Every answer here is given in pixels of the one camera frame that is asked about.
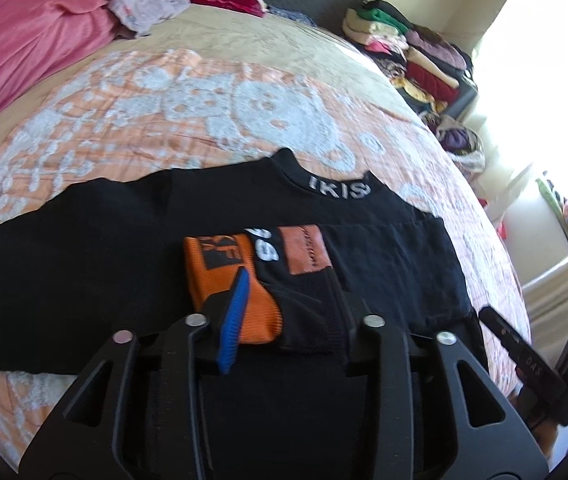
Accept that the pink blanket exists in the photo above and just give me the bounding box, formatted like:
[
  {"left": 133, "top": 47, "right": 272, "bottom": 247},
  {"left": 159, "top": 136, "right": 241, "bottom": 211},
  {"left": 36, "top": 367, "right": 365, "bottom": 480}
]
[{"left": 0, "top": 0, "right": 120, "bottom": 147}]

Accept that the orange and white printed blanket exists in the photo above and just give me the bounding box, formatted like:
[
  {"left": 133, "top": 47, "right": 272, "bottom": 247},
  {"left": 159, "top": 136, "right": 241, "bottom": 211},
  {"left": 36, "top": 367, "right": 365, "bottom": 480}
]
[{"left": 0, "top": 10, "right": 532, "bottom": 466}]

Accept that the grey storage bench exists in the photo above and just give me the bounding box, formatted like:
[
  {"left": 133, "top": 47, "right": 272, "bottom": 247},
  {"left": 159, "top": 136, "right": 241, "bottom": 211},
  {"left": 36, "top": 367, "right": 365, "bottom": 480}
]
[{"left": 451, "top": 67, "right": 480, "bottom": 118}]

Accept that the stack of folded clothes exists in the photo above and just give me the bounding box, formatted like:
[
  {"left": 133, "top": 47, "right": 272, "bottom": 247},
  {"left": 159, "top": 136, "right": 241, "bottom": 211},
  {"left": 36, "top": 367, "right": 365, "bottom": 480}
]
[{"left": 341, "top": 0, "right": 475, "bottom": 117}]

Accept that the white curtain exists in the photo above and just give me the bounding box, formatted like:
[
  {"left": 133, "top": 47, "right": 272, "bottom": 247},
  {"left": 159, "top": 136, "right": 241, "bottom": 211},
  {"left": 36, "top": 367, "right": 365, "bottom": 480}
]
[{"left": 471, "top": 0, "right": 568, "bottom": 281}]

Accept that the red pillow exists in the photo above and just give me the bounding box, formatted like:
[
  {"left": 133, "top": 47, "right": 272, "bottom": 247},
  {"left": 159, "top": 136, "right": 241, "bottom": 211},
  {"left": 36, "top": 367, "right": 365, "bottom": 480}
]
[{"left": 188, "top": 0, "right": 268, "bottom": 19}]

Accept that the blue patterned cloth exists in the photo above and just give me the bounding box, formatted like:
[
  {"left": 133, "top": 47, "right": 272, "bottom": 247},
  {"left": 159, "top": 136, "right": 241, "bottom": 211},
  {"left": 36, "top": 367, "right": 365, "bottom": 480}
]
[{"left": 265, "top": 5, "right": 315, "bottom": 27}]

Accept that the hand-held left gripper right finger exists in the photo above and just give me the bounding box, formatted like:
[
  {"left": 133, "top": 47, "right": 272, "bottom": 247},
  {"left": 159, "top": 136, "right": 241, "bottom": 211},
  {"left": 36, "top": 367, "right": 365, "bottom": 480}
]
[{"left": 333, "top": 280, "right": 550, "bottom": 480}]

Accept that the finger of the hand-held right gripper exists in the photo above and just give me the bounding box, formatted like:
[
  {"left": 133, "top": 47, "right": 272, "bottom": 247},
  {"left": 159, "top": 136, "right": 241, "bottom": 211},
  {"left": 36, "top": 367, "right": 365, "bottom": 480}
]
[{"left": 478, "top": 305, "right": 568, "bottom": 396}]

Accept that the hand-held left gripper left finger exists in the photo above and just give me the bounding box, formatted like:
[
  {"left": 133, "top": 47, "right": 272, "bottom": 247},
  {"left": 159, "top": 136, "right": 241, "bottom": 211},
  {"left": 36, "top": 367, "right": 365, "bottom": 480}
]
[{"left": 18, "top": 266, "right": 253, "bottom": 480}]

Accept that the white bag of clothes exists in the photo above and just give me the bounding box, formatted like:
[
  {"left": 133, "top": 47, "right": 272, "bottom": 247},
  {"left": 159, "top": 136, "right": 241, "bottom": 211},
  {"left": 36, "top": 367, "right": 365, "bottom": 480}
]
[{"left": 421, "top": 112, "right": 486, "bottom": 172}]

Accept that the black sweater with orange cuffs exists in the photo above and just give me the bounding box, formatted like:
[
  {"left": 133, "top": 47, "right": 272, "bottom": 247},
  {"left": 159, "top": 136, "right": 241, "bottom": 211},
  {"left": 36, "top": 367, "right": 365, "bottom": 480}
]
[{"left": 0, "top": 147, "right": 490, "bottom": 480}]

